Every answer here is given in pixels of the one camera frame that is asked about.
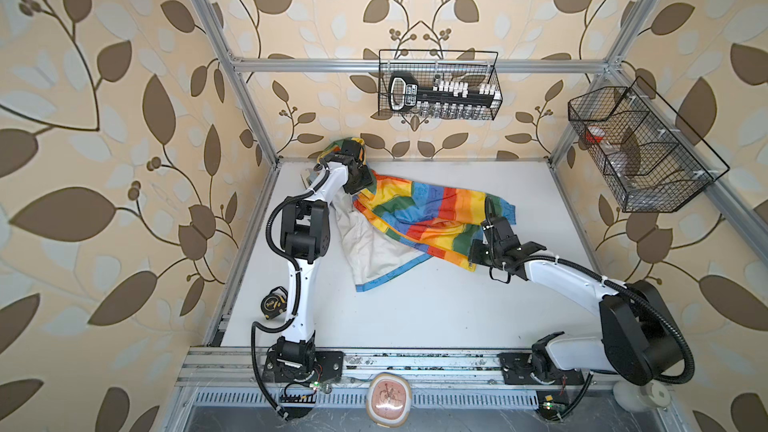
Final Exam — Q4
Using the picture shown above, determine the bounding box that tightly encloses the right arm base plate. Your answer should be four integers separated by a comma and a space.
497, 352, 585, 387

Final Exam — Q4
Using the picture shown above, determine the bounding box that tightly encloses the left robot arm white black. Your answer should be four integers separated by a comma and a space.
252, 138, 373, 384

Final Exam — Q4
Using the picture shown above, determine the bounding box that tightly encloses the black socket set rail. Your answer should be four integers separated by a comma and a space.
384, 72, 503, 114

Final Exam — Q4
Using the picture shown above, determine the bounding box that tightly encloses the yellow black tape measure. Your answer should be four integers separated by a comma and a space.
260, 286, 288, 320

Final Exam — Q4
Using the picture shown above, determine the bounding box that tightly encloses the pink round timer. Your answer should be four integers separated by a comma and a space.
365, 373, 413, 428

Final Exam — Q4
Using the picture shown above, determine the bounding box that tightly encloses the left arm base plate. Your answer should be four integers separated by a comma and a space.
263, 350, 345, 383

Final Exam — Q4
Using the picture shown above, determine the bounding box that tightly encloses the wire basket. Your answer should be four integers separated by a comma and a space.
568, 77, 730, 213
378, 48, 503, 121

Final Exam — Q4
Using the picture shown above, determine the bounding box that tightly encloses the right wire basket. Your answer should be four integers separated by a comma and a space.
568, 77, 730, 213

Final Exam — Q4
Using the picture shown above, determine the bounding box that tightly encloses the back wire basket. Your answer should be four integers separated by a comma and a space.
378, 48, 503, 121

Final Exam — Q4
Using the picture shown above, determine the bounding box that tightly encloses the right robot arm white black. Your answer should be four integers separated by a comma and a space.
469, 199, 695, 386

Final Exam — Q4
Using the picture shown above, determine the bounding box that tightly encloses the rainbow striped jacket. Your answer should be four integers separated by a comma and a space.
332, 169, 516, 292

